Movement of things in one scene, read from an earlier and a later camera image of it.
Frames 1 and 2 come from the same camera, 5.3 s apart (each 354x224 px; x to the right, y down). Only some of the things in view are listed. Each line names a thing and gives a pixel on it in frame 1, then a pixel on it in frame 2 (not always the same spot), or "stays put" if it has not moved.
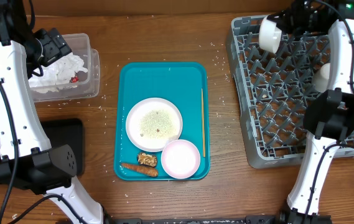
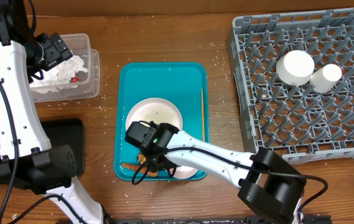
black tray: (59, 132) stays put
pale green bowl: (269, 35) to (295, 68)
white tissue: (58, 73) stays put
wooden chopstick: (203, 122) stays put
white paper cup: (320, 78) stays put
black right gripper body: (297, 21) to (163, 163)
